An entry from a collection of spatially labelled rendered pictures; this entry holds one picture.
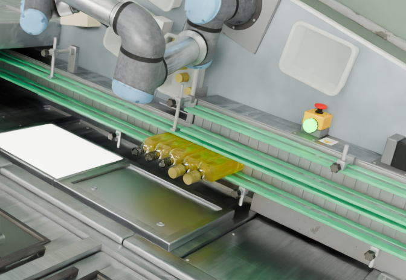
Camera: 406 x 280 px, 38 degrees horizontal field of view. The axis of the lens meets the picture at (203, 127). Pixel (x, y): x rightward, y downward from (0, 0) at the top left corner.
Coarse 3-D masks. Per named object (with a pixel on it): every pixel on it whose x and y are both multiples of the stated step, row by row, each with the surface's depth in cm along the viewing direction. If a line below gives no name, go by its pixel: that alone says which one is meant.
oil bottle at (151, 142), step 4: (168, 132) 202; (152, 136) 196; (156, 136) 196; (160, 136) 197; (164, 136) 198; (168, 136) 198; (172, 136) 199; (176, 136) 200; (144, 140) 192; (148, 140) 192; (152, 140) 192; (156, 140) 193; (160, 140) 194; (164, 140) 195; (144, 144) 191; (148, 144) 191; (152, 144) 190; (156, 144) 191; (148, 148) 190; (152, 148) 190; (148, 152) 191
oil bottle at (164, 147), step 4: (168, 140) 194; (172, 140) 195; (176, 140) 196; (180, 140) 196; (184, 140) 197; (160, 144) 189; (164, 144) 190; (168, 144) 190; (172, 144) 191; (176, 144) 192; (180, 144) 193; (184, 144) 194; (156, 148) 189; (160, 148) 188; (164, 148) 188; (168, 148) 188; (172, 148) 189; (164, 152) 187; (168, 152) 188; (164, 156) 188
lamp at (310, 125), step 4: (308, 120) 182; (312, 120) 182; (316, 120) 183; (304, 124) 183; (308, 124) 182; (312, 124) 181; (316, 124) 182; (304, 128) 183; (308, 128) 182; (312, 128) 181; (316, 128) 182
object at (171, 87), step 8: (168, 40) 212; (176, 72) 219; (192, 72) 215; (168, 80) 220; (192, 80) 216; (160, 88) 217; (168, 88) 218; (176, 88) 219; (184, 88) 218; (192, 88) 207; (176, 96) 212; (184, 96) 212
